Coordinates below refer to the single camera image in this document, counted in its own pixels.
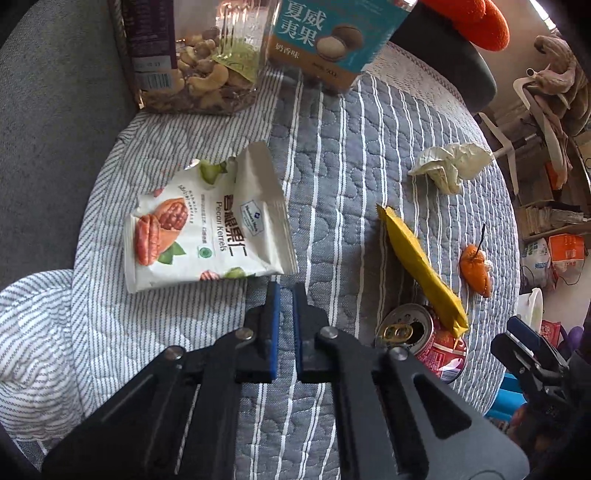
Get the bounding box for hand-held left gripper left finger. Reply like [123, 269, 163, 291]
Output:
[41, 281, 282, 480]

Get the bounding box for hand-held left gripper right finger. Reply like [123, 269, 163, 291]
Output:
[292, 281, 529, 480]

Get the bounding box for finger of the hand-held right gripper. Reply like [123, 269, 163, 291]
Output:
[490, 333, 561, 407]
[505, 315, 571, 370]

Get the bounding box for white pecan packet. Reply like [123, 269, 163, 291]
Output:
[124, 141, 300, 295]

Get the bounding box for red printed bag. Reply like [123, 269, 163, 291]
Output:
[541, 320, 563, 347]

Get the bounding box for blue plastic stool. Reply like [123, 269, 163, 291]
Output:
[485, 374, 527, 423]

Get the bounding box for white plastic bag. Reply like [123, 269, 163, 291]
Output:
[521, 237, 555, 291]

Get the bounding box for red drink can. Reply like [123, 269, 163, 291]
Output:
[374, 303, 468, 384]

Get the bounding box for orange fruit peel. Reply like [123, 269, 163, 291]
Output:
[459, 224, 494, 297]

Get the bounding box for orange cardboard box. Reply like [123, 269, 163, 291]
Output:
[547, 233, 588, 275]

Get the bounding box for wooden desk with shelves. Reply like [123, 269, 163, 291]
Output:
[515, 129, 591, 241]

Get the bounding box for yellow wrapper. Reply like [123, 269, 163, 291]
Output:
[376, 204, 469, 340]

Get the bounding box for grey striped quilt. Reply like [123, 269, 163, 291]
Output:
[0, 41, 522, 462]

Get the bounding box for white office chair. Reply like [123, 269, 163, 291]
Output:
[478, 76, 571, 197]

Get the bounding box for crumpled white tissue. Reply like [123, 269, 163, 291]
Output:
[407, 142, 494, 195]

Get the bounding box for clear mixed nut jar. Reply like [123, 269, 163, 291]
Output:
[108, 0, 282, 115]

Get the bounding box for brown fleece blanket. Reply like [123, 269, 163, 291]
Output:
[526, 34, 583, 185]

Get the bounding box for black leather ottoman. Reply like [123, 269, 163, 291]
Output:
[390, 4, 498, 116]

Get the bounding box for teal macadamia nut box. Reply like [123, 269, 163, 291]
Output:
[265, 0, 419, 95]

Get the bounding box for grey fabric cushion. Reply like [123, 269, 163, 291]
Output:
[0, 0, 144, 294]

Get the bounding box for orange persimmon plush cushion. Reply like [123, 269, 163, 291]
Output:
[420, 0, 511, 51]

